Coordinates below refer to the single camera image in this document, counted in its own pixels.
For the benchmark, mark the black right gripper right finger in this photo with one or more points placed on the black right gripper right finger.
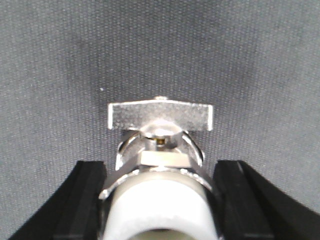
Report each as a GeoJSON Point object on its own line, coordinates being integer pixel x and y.
{"type": "Point", "coordinates": [252, 208]}

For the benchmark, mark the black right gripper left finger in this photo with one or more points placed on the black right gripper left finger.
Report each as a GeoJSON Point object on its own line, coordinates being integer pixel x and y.
{"type": "Point", "coordinates": [71, 213]}

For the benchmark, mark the silver metal valve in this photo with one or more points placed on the silver metal valve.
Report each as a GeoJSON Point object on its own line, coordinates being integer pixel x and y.
{"type": "Point", "coordinates": [159, 189]}

